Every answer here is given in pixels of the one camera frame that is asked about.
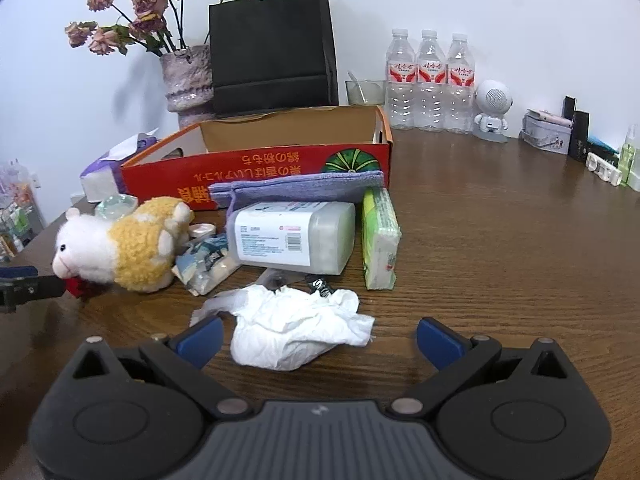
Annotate tall black box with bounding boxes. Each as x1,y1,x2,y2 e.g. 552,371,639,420
568,110,591,163

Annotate green spray bottle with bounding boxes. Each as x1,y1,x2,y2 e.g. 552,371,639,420
618,125,640,183

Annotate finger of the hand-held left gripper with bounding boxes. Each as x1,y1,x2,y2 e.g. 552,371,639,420
0,266,68,313

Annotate green tissue pack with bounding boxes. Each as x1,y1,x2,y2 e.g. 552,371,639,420
361,187,402,291

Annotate clear cotton swab box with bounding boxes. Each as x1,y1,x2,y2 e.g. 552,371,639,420
226,201,357,276

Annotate clutter of colourful small items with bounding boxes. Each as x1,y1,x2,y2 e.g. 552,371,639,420
0,159,43,261

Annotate purple cloth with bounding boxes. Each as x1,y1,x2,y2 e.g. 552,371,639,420
207,170,386,211

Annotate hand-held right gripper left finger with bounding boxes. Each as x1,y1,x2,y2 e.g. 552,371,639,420
65,316,256,421

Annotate printed tin box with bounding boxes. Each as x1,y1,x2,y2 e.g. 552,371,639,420
518,108,573,155

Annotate purple tissue box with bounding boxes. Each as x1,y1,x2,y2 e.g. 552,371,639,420
80,129,161,203

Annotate red label water bottle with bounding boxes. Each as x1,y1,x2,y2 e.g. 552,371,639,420
445,33,476,134
416,29,447,132
386,28,418,128

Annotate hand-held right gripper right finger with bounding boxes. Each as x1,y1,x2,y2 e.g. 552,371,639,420
387,317,576,418

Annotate white robot speaker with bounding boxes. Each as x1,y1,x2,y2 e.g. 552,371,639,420
472,79,513,143

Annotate red cardboard box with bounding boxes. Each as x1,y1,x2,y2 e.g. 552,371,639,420
120,105,395,211

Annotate small black packet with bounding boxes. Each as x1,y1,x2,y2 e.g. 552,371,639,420
305,275,335,298

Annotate dried pink roses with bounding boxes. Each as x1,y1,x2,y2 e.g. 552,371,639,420
65,0,197,57

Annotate black paper bag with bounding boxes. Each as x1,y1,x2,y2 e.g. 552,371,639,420
207,0,341,116

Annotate small clear zip bag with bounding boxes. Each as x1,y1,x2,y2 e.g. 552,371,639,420
257,268,291,292

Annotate glass cup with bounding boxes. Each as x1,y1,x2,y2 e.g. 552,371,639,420
346,80,387,107

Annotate white tissue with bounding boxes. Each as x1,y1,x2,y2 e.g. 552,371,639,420
190,284,376,372

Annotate blue and white snack packet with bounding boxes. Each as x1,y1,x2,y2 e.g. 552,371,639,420
171,232,241,297

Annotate mottled purple ceramic vase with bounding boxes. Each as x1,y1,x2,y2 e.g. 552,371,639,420
160,44,216,128

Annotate clear plastic bag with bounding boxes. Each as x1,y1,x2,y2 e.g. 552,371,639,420
94,194,139,221

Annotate white and yellow plush sheep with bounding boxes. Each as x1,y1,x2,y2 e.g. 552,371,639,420
51,196,196,294

